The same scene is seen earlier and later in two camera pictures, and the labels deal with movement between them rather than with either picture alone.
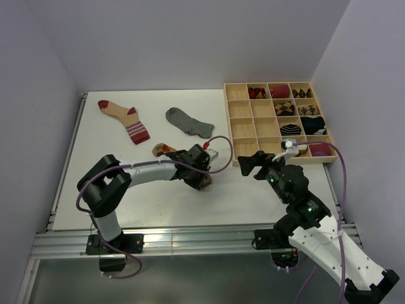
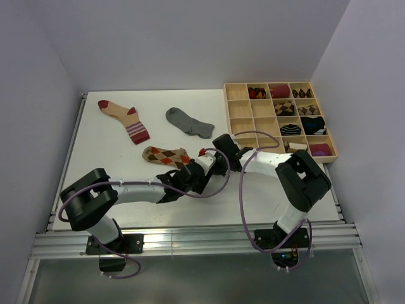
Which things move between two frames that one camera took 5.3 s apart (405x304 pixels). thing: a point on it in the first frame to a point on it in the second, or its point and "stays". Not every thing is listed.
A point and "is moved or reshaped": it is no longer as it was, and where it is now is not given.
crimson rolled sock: (280, 91) stays
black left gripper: (196, 184) to (203, 180)
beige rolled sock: (302, 148) stays
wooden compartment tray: (262, 114) stays
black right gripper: (247, 163) to (217, 170)
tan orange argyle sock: (161, 149) is moved or reshaped
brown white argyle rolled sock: (301, 93) stays
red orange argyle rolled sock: (257, 92) stays
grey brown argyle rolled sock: (309, 110) stays
